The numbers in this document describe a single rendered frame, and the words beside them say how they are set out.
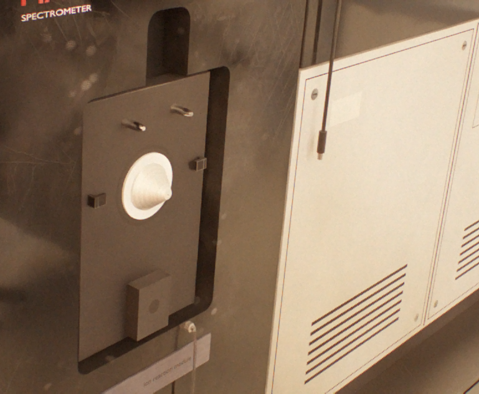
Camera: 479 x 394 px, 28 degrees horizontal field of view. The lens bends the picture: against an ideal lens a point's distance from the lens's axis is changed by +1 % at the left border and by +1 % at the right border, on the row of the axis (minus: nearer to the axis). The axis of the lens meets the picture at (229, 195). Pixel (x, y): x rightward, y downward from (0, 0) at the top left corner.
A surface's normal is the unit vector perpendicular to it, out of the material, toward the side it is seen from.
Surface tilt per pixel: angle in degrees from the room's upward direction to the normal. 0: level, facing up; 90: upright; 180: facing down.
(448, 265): 90
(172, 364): 90
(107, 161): 90
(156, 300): 90
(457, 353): 0
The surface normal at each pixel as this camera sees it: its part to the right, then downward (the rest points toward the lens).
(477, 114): 0.77, 0.30
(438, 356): 0.07, -0.91
